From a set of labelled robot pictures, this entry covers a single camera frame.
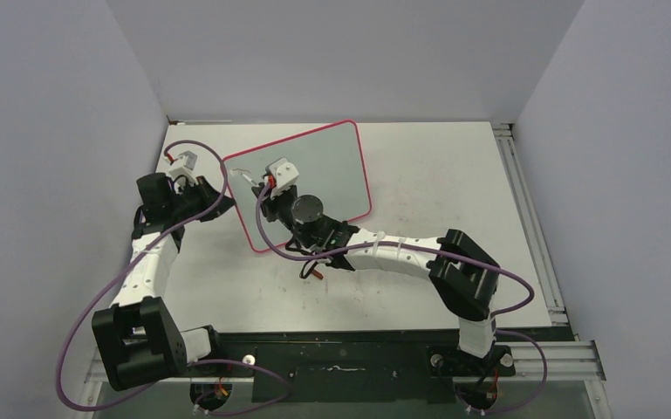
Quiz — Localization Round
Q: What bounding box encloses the white whiteboard marker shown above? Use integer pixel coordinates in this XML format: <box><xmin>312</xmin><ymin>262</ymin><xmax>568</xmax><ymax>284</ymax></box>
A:
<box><xmin>241</xmin><ymin>174</ymin><xmax>259</xmax><ymax>187</ymax></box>

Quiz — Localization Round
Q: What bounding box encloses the pink framed whiteboard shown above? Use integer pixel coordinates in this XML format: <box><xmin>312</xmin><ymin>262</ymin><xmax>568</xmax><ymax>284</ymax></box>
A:
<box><xmin>224</xmin><ymin>120</ymin><xmax>373</xmax><ymax>253</ymax></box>

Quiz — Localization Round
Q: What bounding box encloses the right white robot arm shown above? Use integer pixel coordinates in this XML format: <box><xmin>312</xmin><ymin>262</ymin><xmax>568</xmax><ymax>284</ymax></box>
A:
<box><xmin>251</xmin><ymin>182</ymin><xmax>498</xmax><ymax>374</ymax></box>

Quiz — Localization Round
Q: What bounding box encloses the purple cable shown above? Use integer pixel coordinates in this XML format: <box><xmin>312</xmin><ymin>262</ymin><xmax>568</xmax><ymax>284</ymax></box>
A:
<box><xmin>54</xmin><ymin>139</ymin><xmax>293</xmax><ymax>417</ymax></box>
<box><xmin>254</xmin><ymin>184</ymin><xmax>550</xmax><ymax>417</ymax></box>

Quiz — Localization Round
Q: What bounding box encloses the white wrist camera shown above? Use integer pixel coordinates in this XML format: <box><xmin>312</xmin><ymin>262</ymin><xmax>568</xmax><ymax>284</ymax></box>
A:
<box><xmin>168</xmin><ymin>151</ymin><xmax>198</xmax><ymax>182</ymax></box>
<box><xmin>264</xmin><ymin>157</ymin><xmax>299</xmax><ymax>199</ymax></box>

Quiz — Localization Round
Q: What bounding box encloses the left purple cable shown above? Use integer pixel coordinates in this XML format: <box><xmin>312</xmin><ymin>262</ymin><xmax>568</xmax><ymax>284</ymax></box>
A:
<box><xmin>54</xmin><ymin>139</ymin><xmax>293</xmax><ymax>417</ymax></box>

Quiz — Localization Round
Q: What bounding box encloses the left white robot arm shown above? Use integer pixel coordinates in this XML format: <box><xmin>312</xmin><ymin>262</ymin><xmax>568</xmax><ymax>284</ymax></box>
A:
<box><xmin>92</xmin><ymin>173</ymin><xmax>235</xmax><ymax>391</ymax></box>

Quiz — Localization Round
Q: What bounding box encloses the front aluminium rail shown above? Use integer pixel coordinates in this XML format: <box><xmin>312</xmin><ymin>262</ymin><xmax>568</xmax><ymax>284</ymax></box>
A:
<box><xmin>83</xmin><ymin>340</ymin><xmax>606</xmax><ymax>386</ymax></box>

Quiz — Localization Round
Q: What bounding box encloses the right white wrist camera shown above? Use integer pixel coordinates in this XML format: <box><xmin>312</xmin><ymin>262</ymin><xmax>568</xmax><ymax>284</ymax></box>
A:
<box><xmin>264</xmin><ymin>157</ymin><xmax>299</xmax><ymax>199</ymax></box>

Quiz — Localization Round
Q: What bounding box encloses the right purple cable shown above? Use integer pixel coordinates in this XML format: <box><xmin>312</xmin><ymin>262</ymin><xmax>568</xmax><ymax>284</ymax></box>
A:
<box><xmin>254</xmin><ymin>184</ymin><xmax>550</xmax><ymax>417</ymax></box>

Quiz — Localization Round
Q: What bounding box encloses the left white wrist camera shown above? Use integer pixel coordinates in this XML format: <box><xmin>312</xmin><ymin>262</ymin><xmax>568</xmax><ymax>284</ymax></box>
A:
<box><xmin>168</xmin><ymin>151</ymin><xmax>198</xmax><ymax>182</ymax></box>

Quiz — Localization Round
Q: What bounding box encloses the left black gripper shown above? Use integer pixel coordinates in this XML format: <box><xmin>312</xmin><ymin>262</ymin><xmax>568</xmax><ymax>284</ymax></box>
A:
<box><xmin>169</xmin><ymin>175</ymin><xmax>236</xmax><ymax>223</ymax></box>

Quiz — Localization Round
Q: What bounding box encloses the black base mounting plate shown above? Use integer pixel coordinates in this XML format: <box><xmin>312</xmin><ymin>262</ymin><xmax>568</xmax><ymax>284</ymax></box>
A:
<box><xmin>186</xmin><ymin>330</ymin><xmax>516</xmax><ymax>403</ymax></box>

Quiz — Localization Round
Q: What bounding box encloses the right aluminium rail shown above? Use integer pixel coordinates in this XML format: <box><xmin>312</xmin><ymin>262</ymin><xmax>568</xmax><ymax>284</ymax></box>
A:
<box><xmin>491</xmin><ymin>123</ymin><xmax>569</xmax><ymax>326</ymax></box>

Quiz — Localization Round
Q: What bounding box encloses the aluminium rail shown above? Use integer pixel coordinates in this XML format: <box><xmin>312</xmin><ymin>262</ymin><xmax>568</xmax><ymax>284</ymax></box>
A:
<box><xmin>491</xmin><ymin>123</ymin><xmax>569</xmax><ymax>326</ymax></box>
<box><xmin>83</xmin><ymin>340</ymin><xmax>606</xmax><ymax>386</ymax></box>

